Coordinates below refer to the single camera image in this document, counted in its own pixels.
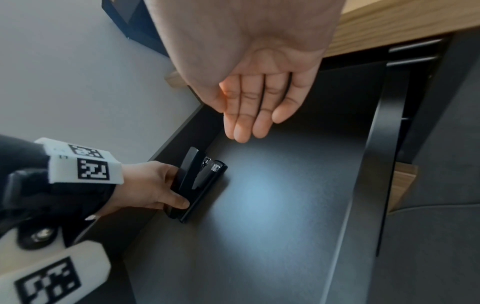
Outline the white marker wrist band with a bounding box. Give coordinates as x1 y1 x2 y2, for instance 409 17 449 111
34 137 125 185

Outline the black drawer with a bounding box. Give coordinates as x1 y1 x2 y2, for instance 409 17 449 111
121 37 456 304

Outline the person's right hand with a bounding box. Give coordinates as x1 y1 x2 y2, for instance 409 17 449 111
144 0 347 144

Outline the white marker block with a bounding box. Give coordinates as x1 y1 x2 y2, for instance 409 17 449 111
0 239 113 304

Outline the person's left hand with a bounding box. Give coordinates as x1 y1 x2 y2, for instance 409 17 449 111
98 161 191 219

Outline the black stapler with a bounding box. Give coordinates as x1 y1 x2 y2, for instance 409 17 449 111
163 146 229 224

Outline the black strap with rivet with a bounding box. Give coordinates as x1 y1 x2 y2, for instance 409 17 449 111
6 169 63 250

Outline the black box-shaped object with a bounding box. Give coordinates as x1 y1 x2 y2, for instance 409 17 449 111
101 0 170 58

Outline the wooden desk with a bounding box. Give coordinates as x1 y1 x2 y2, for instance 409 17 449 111
164 0 480 214

